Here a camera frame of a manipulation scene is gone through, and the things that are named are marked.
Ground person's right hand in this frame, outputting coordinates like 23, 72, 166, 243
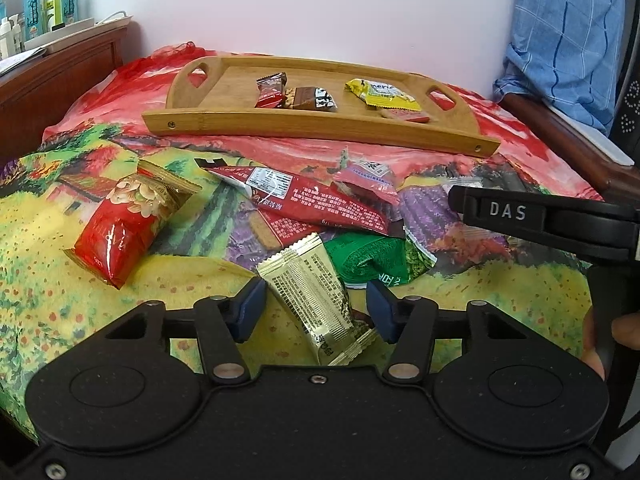
582, 306, 640, 382

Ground white power strip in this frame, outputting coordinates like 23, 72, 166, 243
25, 17, 96, 51

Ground wooden bed frame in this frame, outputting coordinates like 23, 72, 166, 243
500, 92, 640, 194

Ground brown red chocolate bar packet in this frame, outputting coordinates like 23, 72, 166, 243
254, 73, 289, 109

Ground black perforated panel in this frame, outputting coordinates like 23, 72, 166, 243
607, 0, 640, 162

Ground wooden tray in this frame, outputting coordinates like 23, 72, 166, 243
141, 55, 501, 157

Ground small red clear-wrapped packet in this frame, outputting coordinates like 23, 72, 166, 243
379, 107, 431, 124

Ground yellow snack packet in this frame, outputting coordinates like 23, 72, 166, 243
344, 78, 422, 111

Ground green snack packet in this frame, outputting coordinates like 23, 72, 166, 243
324, 236, 426, 289

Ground stack of papers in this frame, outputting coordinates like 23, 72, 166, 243
0, 47, 49, 77

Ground gold foil packet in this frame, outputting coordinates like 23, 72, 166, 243
256, 234, 381, 367

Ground brown sunflower seed packet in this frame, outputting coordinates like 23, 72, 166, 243
283, 86, 339, 112

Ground printed landscape blanket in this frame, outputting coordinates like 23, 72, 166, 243
0, 42, 640, 441

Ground blue plaid cloth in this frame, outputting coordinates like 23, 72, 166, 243
492, 0, 627, 137

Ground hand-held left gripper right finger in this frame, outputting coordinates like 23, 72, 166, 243
366, 280, 571, 386

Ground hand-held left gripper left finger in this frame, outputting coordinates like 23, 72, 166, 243
65, 277, 267, 386

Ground long dark red packet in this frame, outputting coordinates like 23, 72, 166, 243
195, 157, 396, 237

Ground red pumpkin seed packet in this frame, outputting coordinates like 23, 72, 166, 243
64, 158, 203, 290

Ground pink snack packet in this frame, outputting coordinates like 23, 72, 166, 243
331, 159, 401, 207

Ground wooden cabinet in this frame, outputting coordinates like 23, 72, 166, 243
0, 20, 144, 161

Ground red biscuit packet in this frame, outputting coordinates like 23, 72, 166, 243
250, 206, 323, 253

